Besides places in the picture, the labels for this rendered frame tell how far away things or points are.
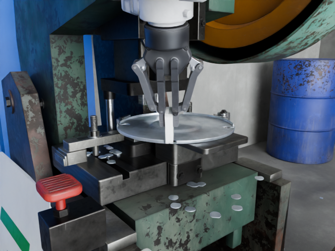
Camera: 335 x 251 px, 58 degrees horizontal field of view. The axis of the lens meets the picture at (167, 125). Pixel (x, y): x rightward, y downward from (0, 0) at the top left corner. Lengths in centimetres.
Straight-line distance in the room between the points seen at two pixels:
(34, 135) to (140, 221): 48
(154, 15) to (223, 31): 61
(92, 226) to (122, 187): 16
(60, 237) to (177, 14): 39
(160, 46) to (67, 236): 34
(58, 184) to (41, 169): 46
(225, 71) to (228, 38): 175
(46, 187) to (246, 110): 273
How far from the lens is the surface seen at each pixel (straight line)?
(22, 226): 109
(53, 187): 52
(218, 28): 110
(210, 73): 267
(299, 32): 89
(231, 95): 290
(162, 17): 48
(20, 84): 103
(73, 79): 93
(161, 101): 57
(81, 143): 76
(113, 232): 60
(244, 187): 84
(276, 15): 96
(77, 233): 55
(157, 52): 53
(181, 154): 72
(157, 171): 73
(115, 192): 68
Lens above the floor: 97
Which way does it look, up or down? 14 degrees down
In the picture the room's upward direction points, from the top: straight up
